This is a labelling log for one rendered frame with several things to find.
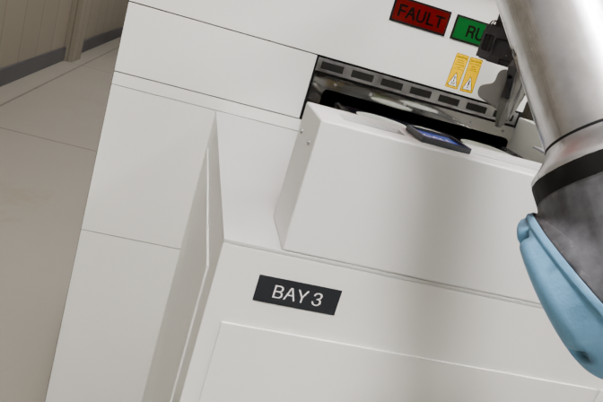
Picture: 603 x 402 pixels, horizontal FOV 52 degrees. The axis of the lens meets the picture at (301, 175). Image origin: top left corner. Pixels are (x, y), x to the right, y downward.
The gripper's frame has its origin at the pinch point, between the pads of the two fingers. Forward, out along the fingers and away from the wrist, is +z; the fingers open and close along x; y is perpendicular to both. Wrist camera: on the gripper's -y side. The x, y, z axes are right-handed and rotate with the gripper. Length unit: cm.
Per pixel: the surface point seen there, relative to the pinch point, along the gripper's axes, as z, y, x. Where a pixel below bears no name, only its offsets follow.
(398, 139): 1.3, -6.2, 46.8
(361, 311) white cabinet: 20, -8, 45
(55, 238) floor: 97, 151, -28
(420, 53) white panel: -6.0, 24.5, -11.7
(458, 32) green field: -11.9, 20.1, -16.0
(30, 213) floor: 97, 174, -31
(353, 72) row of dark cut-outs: 1.0, 32.3, -2.8
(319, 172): 6, -2, 52
